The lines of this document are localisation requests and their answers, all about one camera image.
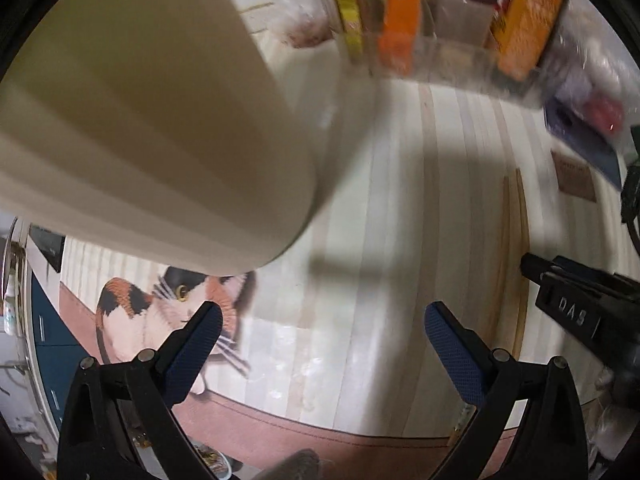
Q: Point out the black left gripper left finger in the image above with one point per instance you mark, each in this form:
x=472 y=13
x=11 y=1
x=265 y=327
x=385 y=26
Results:
x=159 y=379

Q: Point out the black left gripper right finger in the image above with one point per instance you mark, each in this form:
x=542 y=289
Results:
x=491 y=381

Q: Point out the light wooden chopstick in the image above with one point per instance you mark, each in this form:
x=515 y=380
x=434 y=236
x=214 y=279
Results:
x=497 y=290
x=523 y=286

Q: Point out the brown leather placemat label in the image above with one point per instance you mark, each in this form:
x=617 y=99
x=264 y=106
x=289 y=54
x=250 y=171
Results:
x=574 y=177

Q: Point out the striped cat print placemat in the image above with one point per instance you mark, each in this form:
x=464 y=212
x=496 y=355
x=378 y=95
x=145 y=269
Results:
x=333 y=330

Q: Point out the clear plastic bag red item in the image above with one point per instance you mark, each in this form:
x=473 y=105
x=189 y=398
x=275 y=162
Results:
x=599 y=80

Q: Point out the clear plastic organizer tray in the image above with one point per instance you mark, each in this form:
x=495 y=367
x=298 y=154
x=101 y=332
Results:
x=448 y=63

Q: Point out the beige ribbed utensil cup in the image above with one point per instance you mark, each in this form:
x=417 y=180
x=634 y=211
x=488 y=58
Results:
x=151 y=127

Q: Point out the dark soy sauce bottle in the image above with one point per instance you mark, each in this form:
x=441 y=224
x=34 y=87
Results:
x=521 y=33

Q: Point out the brown lid spice jar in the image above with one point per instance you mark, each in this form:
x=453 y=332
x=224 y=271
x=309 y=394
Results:
x=464 y=21

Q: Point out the orange seasoning packet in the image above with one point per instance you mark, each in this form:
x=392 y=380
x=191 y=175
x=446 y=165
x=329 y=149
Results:
x=401 y=25

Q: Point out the yellow seasoning box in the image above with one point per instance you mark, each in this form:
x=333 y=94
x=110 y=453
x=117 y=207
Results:
x=352 y=27

